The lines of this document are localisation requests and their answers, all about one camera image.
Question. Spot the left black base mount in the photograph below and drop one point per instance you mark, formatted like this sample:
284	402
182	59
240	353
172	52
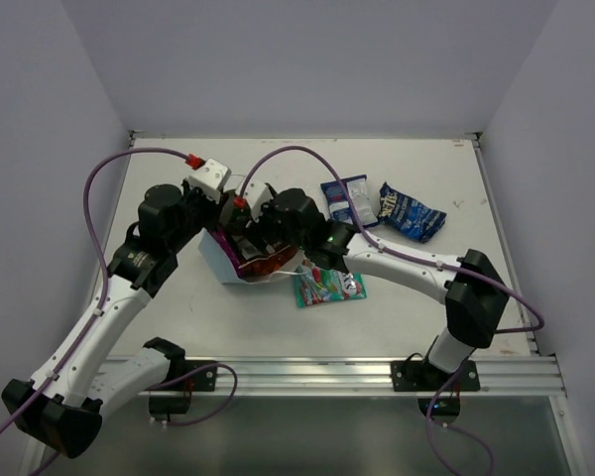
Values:
172	397

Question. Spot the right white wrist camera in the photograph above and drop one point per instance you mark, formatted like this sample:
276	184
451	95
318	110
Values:
255	193

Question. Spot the light blue paper bag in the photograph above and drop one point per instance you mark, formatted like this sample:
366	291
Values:
236	220

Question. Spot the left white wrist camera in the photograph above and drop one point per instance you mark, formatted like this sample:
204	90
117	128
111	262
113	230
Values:
209	176

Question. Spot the purple snack bag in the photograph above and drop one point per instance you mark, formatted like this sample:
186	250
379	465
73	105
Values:
229	247

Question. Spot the red chips bag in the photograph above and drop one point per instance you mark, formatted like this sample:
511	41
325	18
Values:
263	267

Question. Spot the blue white snack bag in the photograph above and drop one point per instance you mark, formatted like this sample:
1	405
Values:
339	204

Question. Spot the aluminium rail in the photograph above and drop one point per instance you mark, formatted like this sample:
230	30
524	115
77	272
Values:
372	377

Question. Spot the blue kettle chips bag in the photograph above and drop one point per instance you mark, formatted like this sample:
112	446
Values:
408	216

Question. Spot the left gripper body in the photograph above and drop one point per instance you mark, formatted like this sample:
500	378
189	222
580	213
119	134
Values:
210	218

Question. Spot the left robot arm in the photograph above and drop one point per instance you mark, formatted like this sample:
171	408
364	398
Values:
65	402

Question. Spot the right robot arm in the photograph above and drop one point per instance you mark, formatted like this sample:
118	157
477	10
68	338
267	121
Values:
469	288

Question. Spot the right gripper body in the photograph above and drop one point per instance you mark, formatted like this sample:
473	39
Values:
271	229

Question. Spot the teal candy bag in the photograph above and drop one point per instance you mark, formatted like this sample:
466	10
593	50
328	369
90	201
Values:
314	285

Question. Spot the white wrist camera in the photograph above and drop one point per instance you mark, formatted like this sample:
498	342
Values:
209	176
255	193

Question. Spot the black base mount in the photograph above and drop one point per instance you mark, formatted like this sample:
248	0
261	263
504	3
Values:
416	375
172	397

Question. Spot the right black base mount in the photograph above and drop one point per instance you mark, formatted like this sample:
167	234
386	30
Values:
416	375

